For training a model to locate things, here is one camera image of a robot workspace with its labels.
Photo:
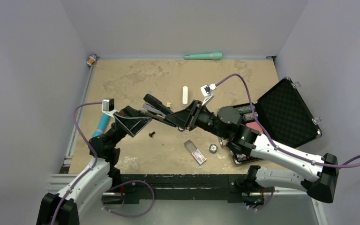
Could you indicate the blue marker pen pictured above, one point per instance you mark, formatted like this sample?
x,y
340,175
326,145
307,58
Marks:
x,y
101,126

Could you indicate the white stapler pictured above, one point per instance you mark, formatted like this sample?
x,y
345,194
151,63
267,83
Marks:
x,y
185,96

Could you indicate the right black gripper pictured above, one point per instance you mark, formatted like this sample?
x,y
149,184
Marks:
x,y
182,118

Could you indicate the black poker chip case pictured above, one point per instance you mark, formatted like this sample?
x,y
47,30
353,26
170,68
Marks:
x,y
284,114

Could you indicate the red white staple box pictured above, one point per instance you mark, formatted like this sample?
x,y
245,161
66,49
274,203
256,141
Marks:
x,y
195,152

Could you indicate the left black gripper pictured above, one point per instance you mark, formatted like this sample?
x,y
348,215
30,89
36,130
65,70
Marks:
x,y
131,120

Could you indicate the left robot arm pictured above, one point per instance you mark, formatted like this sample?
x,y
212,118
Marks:
x,y
100,175

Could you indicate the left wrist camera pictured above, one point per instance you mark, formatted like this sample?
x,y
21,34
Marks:
x,y
108,107

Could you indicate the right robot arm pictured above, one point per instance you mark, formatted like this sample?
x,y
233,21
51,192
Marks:
x,y
316,175

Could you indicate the black stapler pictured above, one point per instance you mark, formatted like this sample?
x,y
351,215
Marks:
x,y
157,110

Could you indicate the green marker pen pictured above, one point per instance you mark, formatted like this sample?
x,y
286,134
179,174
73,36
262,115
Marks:
x,y
204,56

